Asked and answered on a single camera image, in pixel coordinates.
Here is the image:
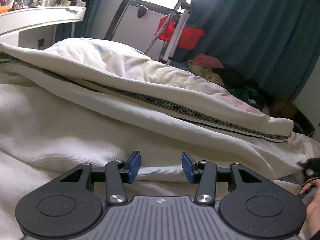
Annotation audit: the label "person's right hand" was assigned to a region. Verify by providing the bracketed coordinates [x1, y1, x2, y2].
[297, 180, 320, 234]

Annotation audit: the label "green garment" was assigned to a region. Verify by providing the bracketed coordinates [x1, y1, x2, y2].
[227, 86, 260, 105]

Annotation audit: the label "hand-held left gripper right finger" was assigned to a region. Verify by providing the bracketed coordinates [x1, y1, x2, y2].
[182, 152, 269, 205]

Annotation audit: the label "beige floral garment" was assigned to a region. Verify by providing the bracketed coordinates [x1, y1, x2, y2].
[187, 60, 224, 83]

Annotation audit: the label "garment steamer stand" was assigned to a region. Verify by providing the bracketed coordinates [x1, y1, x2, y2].
[145, 0, 195, 63]

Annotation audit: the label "white pants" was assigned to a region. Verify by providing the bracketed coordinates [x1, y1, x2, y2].
[0, 41, 320, 240]

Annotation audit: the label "black floor stand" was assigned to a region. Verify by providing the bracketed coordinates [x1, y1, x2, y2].
[104, 0, 148, 40]

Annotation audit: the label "pink garment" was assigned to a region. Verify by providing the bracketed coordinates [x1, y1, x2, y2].
[194, 54, 224, 69]

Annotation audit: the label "brown bag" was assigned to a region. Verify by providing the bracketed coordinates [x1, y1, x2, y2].
[270, 95, 298, 118]

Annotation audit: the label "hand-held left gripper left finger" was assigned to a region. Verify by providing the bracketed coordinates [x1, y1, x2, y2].
[54, 151, 141, 205]

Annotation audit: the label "pink and white duvet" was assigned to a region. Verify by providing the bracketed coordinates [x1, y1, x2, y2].
[44, 37, 320, 163]

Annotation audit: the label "wide teal curtain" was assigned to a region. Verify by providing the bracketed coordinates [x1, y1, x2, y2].
[180, 0, 320, 100]

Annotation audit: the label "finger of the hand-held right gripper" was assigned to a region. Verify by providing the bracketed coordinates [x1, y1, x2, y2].
[297, 157, 320, 180]

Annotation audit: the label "orange tray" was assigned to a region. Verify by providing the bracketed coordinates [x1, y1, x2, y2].
[0, 0, 12, 13]

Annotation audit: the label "white dressing table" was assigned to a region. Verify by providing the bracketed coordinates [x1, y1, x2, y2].
[0, 5, 87, 50]

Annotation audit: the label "narrow teal curtain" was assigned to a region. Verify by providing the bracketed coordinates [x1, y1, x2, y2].
[55, 0, 133, 44]

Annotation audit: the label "black garment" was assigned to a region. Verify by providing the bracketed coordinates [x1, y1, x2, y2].
[212, 65, 260, 90]

